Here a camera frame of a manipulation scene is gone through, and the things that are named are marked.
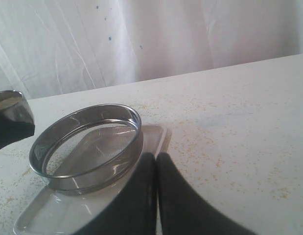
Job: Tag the white backdrop curtain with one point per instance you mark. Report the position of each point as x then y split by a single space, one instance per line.
52 47

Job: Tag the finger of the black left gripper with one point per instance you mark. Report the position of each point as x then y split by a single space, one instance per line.
14 131

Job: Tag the round stainless steel sieve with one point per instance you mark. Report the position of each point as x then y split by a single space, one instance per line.
93 176

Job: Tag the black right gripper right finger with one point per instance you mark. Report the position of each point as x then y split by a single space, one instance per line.
183 211

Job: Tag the white plastic tray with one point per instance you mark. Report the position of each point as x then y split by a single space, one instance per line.
60 213

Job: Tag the stainless steel cup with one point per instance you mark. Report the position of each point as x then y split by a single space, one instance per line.
14 107

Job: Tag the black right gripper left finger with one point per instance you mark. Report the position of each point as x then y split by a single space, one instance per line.
134 210

